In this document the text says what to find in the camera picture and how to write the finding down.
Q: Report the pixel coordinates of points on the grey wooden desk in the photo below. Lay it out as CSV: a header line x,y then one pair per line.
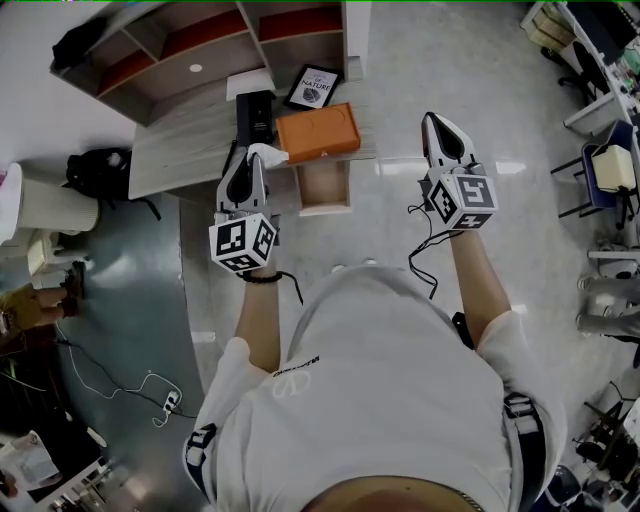
x,y
190,145

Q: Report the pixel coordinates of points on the black hand-held device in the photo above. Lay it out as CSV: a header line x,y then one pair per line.
x,y
77,280

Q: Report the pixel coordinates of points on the black office chair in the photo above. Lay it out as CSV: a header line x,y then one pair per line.
x,y
582,70

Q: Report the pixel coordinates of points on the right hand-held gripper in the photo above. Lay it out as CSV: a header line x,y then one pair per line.
x,y
470,200

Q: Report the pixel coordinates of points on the white round device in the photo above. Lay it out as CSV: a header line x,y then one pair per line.
x,y
617,262

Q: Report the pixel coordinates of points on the black backpack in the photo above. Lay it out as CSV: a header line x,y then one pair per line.
x,y
95,172

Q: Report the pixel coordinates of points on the blue metal chair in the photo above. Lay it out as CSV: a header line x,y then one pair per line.
x,y
600,200

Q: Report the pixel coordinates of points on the white tissue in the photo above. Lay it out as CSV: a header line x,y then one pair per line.
x,y
270,152

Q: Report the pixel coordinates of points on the person's right forearm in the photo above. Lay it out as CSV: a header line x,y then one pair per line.
x,y
480,290

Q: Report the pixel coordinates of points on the grey and orange shelf unit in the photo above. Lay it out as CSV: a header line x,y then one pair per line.
x,y
200,45

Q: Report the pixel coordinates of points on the wooden desk drawer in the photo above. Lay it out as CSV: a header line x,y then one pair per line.
x,y
325,187

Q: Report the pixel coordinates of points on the beige box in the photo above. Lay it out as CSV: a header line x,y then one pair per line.
x,y
612,167

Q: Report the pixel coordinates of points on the white paper sheet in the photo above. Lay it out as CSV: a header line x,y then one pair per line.
x,y
249,84

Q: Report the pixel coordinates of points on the white office desk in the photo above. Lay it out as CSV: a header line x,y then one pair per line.
x,y
605,65

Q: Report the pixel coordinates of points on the white power strip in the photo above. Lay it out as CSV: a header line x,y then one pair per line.
x,y
172,401

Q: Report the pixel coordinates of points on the white ribbed cylinder bin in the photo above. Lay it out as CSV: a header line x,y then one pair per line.
x,y
55,207

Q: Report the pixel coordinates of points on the person's white shoe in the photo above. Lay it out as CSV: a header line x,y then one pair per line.
x,y
338,268
370,261

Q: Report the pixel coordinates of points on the person's left forearm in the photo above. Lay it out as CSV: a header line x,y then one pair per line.
x,y
260,325

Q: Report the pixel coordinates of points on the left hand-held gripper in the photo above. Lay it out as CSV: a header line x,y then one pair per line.
x,y
240,242

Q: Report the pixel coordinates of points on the orange box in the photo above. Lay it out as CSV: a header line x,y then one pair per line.
x,y
317,132

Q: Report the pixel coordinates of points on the person's white shirt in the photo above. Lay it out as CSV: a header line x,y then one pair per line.
x,y
380,390

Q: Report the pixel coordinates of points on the black bag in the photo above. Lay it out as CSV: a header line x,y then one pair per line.
x,y
75,42

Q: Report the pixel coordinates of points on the black picture frame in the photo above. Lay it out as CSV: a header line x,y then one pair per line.
x,y
312,87

